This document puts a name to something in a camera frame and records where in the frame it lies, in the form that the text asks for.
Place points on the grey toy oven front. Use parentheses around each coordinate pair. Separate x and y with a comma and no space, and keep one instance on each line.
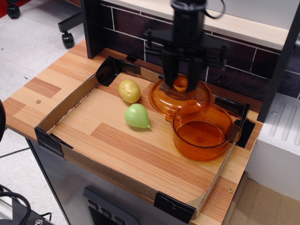
(98,201)

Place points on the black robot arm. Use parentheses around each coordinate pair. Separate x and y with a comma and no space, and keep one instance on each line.
(189,4)

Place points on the white toy sink unit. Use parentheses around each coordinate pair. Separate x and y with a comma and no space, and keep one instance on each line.
(275,159)

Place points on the orange transparent plastic pot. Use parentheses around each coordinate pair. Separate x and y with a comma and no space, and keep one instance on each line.
(202,131)

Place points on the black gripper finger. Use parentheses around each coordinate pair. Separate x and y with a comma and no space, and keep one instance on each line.
(195,69)
(170,65)

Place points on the dark wooden upright post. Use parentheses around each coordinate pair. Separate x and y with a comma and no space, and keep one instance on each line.
(93,27)

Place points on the green toy pear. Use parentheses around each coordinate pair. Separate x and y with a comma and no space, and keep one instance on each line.
(137,116)

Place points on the black office chair base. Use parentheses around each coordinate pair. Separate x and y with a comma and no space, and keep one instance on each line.
(66,25)

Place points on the orange transparent pot lid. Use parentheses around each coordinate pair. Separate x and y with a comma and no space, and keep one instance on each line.
(176,101)

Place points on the yellow toy potato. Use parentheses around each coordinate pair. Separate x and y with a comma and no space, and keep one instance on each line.
(129,91)

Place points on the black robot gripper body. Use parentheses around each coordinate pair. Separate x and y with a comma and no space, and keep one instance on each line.
(187,41)

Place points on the cardboard fence with black tape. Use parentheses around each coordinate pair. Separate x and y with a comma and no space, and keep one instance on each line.
(105,140)

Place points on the black caster wheel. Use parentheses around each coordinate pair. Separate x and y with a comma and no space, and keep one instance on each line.
(13,10)

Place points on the dark grey right post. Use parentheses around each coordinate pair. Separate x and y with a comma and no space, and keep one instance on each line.
(280,66)

